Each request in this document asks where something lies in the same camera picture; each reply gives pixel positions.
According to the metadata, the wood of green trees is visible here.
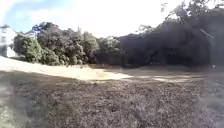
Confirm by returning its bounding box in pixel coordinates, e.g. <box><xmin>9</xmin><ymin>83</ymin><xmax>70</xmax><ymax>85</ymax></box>
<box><xmin>11</xmin><ymin>0</ymin><xmax>224</xmax><ymax>68</ymax></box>

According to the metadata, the dry brown grass ground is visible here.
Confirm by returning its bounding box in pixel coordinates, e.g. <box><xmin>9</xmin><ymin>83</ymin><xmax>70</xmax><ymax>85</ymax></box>
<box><xmin>0</xmin><ymin>55</ymin><xmax>224</xmax><ymax>128</ymax></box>

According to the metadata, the white building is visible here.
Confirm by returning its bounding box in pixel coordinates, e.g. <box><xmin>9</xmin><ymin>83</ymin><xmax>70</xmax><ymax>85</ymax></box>
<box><xmin>0</xmin><ymin>24</ymin><xmax>21</xmax><ymax>59</ymax></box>

